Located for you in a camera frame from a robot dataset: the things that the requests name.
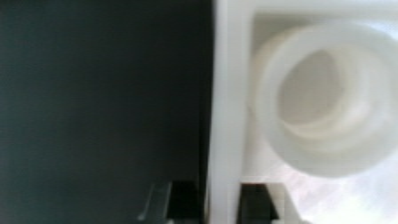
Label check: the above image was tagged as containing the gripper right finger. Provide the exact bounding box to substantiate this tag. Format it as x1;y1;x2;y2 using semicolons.
239;183;303;224

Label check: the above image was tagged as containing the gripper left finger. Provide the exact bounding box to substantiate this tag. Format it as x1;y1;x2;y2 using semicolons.
137;181;201;224

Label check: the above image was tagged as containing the white square table top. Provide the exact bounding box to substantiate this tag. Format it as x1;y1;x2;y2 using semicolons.
205;0;398;224

